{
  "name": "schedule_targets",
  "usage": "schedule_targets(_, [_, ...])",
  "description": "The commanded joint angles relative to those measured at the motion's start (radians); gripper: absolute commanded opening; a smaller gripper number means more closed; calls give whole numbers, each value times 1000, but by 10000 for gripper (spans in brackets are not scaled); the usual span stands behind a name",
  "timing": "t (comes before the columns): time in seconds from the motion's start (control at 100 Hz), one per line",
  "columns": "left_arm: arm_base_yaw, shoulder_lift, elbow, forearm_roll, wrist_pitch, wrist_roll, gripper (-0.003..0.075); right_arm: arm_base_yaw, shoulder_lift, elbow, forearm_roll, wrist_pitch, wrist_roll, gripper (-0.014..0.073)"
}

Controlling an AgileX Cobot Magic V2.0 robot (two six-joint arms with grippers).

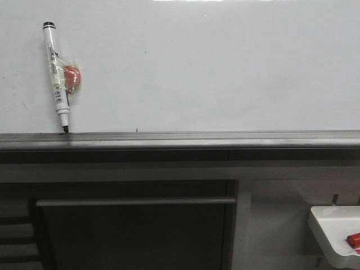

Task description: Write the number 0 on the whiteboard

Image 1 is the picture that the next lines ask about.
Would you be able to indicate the white whiteboard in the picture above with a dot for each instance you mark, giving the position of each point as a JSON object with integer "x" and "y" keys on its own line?
{"x": 167, "y": 66}

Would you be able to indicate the red magnet taped to marker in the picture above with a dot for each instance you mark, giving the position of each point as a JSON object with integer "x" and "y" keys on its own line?
{"x": 72, "y": 75}

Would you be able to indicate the dark cabinet panel with rail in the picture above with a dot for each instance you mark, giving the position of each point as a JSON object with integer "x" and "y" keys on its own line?
{"x": 135, "y": 225}

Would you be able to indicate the grey aluminium whiteboard tray rail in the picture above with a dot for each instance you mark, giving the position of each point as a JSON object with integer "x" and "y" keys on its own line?
{"x": 108, "y": 147}

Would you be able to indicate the white plastic tray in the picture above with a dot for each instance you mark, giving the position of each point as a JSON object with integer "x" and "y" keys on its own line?
{"x": 331, "y": 225}

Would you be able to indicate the white black whiteboard marker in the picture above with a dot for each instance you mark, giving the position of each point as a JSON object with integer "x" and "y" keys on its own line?
{"x": 57, "y": 74}

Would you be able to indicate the red marker in tray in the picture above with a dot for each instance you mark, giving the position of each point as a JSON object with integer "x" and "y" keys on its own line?
{"x": 354, "y": 240}

